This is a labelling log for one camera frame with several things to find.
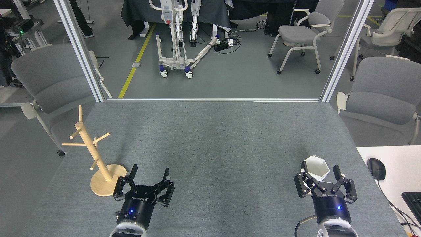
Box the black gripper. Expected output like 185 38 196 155
113 164 175 230
294 165 358 225

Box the black computer mouse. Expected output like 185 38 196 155
367 158 386 180

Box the black power strip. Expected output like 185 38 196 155
213 39 235 51

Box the person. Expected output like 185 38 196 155
69 0 94 39

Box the white hexagonal cup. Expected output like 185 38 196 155
300 155 330 193

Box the black keyboard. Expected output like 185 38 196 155
402 192 421 225

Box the grey chair with cream frame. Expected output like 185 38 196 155
330 7 421 81
268 0 345 75
336 55 421 145
11 44 112 157

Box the dark cloth covered table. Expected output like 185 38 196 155
121 0 231 40

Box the white stand on wheels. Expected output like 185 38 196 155
149 0 220 79

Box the silver table edge rail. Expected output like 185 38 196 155
105 98 321 102

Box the black mouse cable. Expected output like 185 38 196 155
377 179 421 229

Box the equipment rack with green light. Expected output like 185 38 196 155
0 18 49 56

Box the silver frame post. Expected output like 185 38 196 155
53 0 106 102
320 0 375 103

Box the white desk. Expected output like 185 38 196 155
357 145 421 237

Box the wooden cup rack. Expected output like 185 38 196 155
62 105 128 197

